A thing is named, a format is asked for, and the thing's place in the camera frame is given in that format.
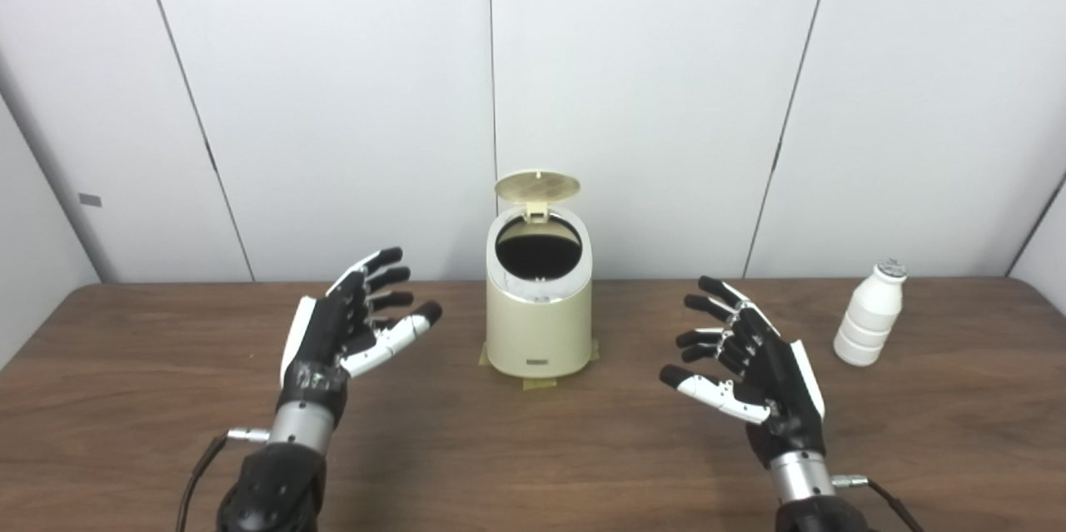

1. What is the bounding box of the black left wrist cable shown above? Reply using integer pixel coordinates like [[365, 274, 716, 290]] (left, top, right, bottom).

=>
[[175, 428, 271, 532]]

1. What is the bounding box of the small white plastic bottle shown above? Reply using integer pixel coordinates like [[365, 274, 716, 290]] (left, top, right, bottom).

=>
[[833, 259, 908, 367]]

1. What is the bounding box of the cream-colored round bin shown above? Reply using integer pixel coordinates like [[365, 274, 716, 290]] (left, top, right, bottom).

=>
[[486, 207, 593, 379]]

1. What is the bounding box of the black white robot left hand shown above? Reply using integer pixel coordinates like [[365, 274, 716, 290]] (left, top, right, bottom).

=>
[[277, 246, 443, 426]]

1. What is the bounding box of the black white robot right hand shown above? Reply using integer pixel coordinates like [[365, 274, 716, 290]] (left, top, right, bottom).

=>
[[660, 276, 827, 468]]

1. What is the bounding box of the cream round bin lid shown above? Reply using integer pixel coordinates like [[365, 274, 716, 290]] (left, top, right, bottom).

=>
[[494, 170, 582, 223]]

